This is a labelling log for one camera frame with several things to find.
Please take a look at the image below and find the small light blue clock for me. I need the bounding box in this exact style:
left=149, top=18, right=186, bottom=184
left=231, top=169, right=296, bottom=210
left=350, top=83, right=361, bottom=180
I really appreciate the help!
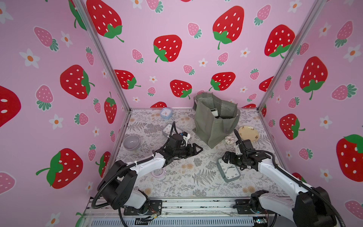
left=160, top=107, right=173, bottom=120

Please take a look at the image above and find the right corner aluminium post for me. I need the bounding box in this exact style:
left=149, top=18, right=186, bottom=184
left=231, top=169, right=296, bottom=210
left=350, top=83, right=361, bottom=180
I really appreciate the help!
left=257, top=0, right=326, bottom=113

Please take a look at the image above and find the corner aluminium post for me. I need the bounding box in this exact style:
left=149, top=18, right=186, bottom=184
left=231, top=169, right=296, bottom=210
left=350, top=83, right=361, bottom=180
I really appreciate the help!
left=257, top=0, right=326, bottom=113
left=74, top=0, right=131, bottom=113

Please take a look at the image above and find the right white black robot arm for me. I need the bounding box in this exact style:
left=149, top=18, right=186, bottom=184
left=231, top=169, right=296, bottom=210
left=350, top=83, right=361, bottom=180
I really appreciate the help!
left=222, top=140, right=345, bottom=227

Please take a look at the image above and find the white digital clock green screen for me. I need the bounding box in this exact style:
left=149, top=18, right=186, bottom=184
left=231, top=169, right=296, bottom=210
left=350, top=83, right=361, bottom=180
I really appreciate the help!
left=210, top=108, right=219, bottom=117

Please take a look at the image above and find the grey square analog clock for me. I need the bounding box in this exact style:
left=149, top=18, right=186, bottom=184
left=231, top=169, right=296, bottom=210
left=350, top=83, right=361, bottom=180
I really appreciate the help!
left=162, top=124, right=183, bottom=138

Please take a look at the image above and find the cream floral plate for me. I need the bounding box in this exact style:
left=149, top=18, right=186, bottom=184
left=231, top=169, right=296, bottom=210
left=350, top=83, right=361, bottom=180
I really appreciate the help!
left=238, top=125, right=260, bottom=142

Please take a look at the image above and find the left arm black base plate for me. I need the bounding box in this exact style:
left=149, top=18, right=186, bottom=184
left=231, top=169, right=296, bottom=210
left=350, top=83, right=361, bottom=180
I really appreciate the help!
left=123, top=200, right=163, bottom=216

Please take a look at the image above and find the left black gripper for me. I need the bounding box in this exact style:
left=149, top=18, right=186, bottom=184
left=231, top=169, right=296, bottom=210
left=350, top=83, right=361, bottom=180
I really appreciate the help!
left=172, top=143, right=203, bottom=159

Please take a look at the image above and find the grey-green canvas tote bag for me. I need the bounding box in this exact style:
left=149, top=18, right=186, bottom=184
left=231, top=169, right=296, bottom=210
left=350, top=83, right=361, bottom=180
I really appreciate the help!
left=193, top=93, right=241, bottom=148

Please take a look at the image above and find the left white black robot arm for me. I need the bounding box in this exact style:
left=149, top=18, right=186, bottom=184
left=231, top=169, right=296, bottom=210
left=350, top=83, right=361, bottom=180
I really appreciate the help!
left=91, top=134, right=203, bottom=214

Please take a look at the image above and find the aluminium front rail frame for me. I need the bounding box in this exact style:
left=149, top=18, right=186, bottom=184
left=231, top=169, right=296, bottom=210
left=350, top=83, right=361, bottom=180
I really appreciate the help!
left=81, top=197, right=296, bottom=227

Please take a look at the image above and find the small patterned round trinket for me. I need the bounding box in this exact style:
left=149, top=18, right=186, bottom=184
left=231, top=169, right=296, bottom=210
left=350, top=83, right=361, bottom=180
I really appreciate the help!
left=225, top=135, right=235, bottom=145

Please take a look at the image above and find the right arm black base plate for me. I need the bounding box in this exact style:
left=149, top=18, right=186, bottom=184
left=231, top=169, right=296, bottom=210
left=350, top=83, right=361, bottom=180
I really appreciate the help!
left=232, top=198, right=274, bottom=215

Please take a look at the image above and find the lilac round alarm clock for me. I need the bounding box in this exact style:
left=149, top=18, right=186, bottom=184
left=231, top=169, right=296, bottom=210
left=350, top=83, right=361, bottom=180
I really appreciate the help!
left=151, top=168, right=165, bottom=178

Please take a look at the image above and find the large grey-green rectangular clock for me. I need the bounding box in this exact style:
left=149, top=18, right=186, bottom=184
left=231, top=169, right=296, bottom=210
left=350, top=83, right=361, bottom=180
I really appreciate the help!
left=216, top=159, right=241, bottom=183

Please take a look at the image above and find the left corner aluminium post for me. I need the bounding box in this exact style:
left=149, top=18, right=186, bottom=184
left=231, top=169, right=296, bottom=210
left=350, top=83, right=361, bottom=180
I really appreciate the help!
left=74, top=0, right=131, bottom=113

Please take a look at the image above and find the lilac round dish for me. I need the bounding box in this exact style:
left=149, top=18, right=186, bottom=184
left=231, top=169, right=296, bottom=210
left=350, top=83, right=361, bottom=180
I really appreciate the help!
left=123, top=135, right=141, bottom=151

